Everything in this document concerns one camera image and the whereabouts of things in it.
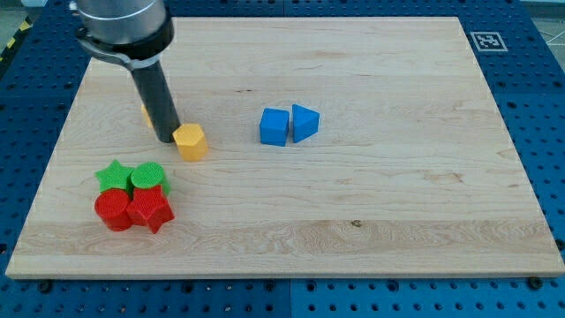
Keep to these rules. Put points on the blue triangle block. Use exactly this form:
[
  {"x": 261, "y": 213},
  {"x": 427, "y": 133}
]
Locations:
[{"x": 305, "y": 122}]

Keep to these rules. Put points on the white fiducial marker tag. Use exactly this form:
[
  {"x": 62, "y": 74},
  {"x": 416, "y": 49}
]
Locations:
[{"x": 487, "y": 41}]

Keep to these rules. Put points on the yellow hexagon block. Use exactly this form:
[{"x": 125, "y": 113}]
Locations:
[{"x": 191, "y": 142}]

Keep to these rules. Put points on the red star block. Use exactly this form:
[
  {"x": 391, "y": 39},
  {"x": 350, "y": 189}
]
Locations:
[{"x": 150, "y": 207}]

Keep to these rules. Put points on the wooden board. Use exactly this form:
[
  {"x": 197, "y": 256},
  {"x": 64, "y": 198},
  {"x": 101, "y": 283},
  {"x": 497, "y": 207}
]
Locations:
[{"x": 411, "y": 174}]

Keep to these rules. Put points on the red cylinder block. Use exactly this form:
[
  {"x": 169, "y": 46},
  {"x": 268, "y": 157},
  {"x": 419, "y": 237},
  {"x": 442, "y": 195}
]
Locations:
[{"x": 111, "y": 206}]

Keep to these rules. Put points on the yellow block behind rod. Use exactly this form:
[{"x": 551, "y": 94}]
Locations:
[{"x": 146, "y": 116}]

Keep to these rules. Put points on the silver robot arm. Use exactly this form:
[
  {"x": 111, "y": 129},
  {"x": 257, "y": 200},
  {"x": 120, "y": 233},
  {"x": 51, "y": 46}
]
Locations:
[{"x": 133, "y": 34}]

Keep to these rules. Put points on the green star block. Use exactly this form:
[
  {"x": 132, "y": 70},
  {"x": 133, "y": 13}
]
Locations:
[{"x": 115, "y": 176}]

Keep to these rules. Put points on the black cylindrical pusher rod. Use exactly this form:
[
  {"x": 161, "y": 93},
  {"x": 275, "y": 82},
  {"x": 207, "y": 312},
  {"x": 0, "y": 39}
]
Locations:
[{"x": 154, "y": 92}]

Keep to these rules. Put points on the green cylinder block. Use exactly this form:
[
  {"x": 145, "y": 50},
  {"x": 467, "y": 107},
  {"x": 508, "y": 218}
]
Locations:
[{"x": 150, "y": 174}]

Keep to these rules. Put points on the blue cube block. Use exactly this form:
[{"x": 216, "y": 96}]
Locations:
[{"x": 274, "y": 127}]

